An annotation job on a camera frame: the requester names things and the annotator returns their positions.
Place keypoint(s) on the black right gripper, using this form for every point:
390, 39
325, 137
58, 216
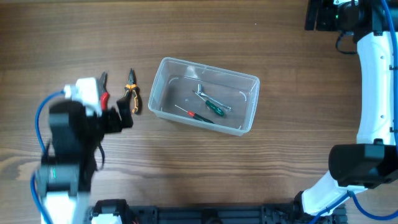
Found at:
324, 23

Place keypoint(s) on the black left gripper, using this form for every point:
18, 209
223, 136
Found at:
111, 115

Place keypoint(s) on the black red precision screwdriver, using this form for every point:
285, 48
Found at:
195, 115

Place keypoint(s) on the silver socket wrench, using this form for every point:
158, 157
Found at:
201, 93

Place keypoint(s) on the green handled screwdriver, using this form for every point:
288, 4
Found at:
211, 106

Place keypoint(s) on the clear plastic container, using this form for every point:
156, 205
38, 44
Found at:
176, 80

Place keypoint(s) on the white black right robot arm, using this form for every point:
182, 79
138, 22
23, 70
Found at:
372, 160

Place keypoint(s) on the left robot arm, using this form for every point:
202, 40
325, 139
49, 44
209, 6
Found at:
61, 186

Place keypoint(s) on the orange black pliers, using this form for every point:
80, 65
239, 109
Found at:
134, 90

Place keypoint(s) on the red handled snips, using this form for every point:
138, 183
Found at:
103, 93

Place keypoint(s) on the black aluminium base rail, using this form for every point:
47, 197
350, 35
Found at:
118, 211

